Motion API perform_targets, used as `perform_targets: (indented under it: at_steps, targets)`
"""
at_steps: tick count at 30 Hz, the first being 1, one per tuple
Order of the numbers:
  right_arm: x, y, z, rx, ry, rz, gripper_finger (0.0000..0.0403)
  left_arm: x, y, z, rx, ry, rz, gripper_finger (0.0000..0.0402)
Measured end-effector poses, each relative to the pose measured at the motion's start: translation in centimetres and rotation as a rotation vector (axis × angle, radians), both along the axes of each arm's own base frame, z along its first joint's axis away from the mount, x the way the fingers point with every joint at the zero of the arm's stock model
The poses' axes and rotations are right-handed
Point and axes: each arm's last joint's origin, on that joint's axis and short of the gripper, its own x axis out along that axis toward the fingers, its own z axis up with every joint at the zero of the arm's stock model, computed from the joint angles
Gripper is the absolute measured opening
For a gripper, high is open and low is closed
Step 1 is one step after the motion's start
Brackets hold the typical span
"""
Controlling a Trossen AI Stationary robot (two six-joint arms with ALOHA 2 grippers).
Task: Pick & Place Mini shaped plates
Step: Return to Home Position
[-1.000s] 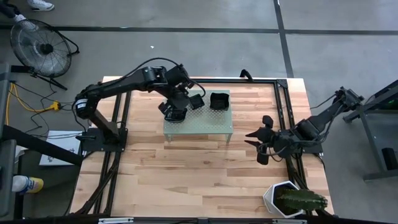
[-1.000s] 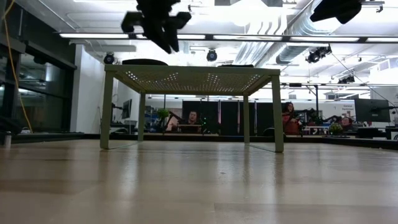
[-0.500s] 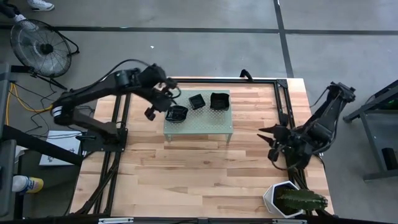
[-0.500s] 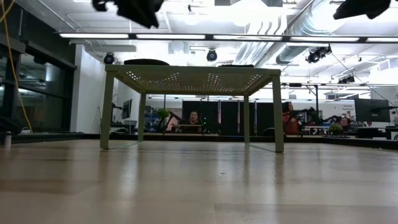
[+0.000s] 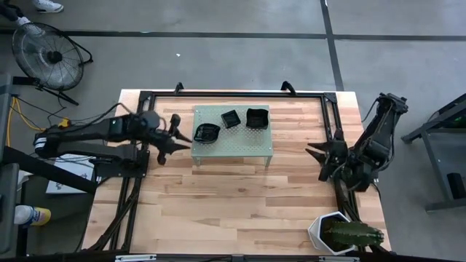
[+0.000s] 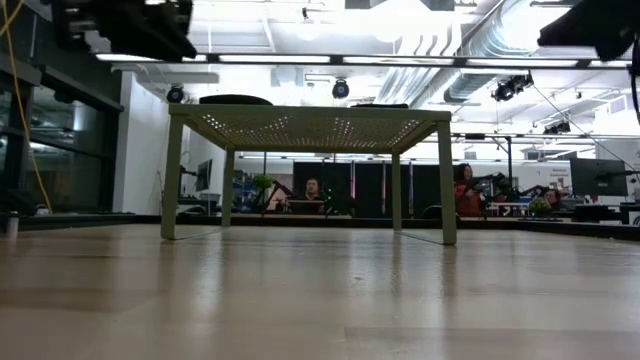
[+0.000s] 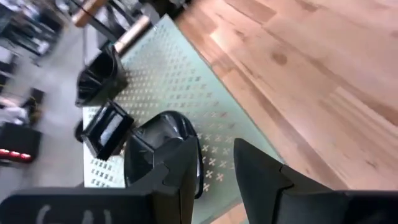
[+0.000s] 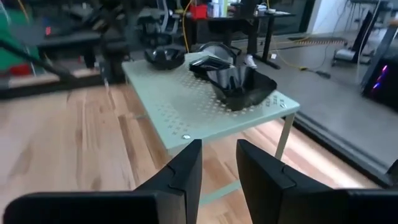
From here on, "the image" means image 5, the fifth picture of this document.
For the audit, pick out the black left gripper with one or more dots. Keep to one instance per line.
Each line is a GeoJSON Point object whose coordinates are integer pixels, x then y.
{"type": "Point", "coordinates": [164, 134]}

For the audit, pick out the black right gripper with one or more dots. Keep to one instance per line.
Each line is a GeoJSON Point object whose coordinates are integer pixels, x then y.
{"type": "Point", "coordinates": [335, 160]}

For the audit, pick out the black rounded plate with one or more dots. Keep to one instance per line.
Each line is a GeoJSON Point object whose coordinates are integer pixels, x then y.
{"type": "Point", "coordinates": [207, 133]}

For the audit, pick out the small black square plate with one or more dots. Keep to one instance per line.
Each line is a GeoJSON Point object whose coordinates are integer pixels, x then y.
{"type": "Point", "coordinates": [230, 119]}

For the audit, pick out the black wavy square plate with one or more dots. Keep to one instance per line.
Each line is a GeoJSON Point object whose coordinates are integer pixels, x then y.
{"type": "Point", "coordinates": [257, 119]}

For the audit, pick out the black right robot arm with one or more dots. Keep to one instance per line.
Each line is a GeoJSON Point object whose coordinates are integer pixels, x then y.
{"type": "Point", "coordinates": [378, 145]}

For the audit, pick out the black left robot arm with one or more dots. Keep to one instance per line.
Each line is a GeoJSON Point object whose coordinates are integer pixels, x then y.
{"type": "Point", "coordinates": [83, 132]}

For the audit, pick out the mint green perforated metal shelf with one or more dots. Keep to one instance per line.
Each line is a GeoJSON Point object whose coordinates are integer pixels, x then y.
{"type": "Point", "coordinates": [236, 145]}

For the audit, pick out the white hexagonal planter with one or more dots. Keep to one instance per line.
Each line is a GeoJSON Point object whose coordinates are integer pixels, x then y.
{"type": "Point", "coordinates": [316, 229]}

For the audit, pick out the green cactus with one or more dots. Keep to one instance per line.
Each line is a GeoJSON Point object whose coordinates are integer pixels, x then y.
{"type": "Point", "coordinates": [353, 234]}

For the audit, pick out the grey metal stand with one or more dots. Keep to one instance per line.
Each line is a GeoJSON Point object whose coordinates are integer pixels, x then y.
{"type": "Point", "coordinates": [435, 163]}

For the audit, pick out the white box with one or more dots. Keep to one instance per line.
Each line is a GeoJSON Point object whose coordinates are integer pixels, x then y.
{"type": "Point", "coordinates": [65, 183]}

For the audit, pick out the black diagonal beam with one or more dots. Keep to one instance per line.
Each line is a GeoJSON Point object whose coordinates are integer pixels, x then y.
{"type": "Point", "coordinates": [43, 169]}

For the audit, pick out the black box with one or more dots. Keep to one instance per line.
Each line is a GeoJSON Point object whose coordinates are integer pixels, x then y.
{"type": "Point", "coordinates": [457, 185]}

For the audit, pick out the black floor fan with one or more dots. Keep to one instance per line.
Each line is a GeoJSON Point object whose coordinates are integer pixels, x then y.
{"type": "Point", "coordinates": [54, 56]}

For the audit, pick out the dark grey cabinet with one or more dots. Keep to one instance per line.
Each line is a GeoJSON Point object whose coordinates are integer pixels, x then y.
{"type": "Point", "coordinates": [7, 189]}

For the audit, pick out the person's foot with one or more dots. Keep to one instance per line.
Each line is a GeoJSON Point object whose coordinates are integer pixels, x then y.
{"type": "Point", "coordinates": [22, 20]}
{"type": "Point", "coordinates": [47, 5]}

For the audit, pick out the person's leg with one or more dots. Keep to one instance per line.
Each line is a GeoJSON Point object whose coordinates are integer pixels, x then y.
{"type": "Point", "coordinates": [9, 11]}

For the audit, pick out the black frame clamp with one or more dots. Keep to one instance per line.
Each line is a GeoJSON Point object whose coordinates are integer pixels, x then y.
{"type": "Point", "coordinates": [178, 88]}
{"type": "Point", "coordinates": [288, 87]}

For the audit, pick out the black aluminium table frame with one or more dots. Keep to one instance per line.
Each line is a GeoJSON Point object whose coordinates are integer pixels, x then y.
{"type": "Point", "coordinates": [218, 94]}

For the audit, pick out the silver bracket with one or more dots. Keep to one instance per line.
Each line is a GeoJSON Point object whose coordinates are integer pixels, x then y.
{"type": "Point", "coordinates": [338, 259]}
{"type": "Point", "coordinates": [135, 258]}

